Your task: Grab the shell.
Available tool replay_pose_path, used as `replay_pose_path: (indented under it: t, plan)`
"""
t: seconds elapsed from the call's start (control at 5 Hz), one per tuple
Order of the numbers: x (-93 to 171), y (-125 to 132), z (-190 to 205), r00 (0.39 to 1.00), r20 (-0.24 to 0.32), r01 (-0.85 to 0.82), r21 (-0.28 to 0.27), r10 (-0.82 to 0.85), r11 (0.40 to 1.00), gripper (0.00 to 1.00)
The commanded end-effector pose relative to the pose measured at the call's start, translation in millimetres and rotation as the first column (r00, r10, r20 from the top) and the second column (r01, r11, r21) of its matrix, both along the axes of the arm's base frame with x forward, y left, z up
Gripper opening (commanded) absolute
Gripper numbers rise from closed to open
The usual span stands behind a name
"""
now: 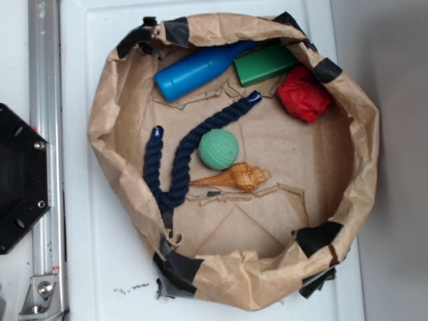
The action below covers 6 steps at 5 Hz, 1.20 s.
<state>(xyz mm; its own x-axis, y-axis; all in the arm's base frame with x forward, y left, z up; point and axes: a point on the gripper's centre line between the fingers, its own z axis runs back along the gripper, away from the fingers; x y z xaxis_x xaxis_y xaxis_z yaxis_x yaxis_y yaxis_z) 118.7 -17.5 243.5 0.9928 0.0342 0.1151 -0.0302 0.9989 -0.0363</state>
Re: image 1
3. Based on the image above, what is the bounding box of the blue plastic bottle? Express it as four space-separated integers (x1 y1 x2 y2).
154 40 256 102

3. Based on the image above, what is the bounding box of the metal corner bracket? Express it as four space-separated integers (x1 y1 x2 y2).
18 274 65 321

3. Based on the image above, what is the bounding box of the white plastic tray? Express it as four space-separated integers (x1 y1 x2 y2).
60 1 364 320

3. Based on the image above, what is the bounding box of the navy blue rope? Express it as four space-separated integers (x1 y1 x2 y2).
142 90 263 213

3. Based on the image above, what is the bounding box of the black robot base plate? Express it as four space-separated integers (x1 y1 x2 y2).
1 104 50 255

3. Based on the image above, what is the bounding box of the red crumpled cloth ball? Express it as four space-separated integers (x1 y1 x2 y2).
276 65 334 123

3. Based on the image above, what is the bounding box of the brown paper bag bin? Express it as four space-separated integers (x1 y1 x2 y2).
88 13 380 311

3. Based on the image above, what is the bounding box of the orange conch shell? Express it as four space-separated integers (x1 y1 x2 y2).
189 163 272 192

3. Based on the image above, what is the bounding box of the green dimpled ball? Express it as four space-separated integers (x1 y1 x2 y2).
198 129 239 171

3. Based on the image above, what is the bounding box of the green rectangular block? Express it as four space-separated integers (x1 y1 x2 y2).
234 43 299 87

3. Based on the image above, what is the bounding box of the aluminium extrusion rail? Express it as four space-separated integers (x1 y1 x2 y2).
28 1 70 320

